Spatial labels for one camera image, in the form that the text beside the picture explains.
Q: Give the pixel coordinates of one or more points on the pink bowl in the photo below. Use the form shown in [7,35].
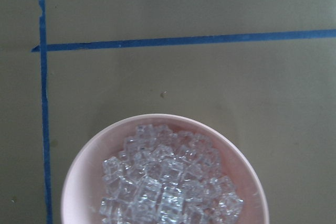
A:
[83,187]

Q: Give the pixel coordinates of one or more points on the ice cubes pile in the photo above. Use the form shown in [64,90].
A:
[162,176]

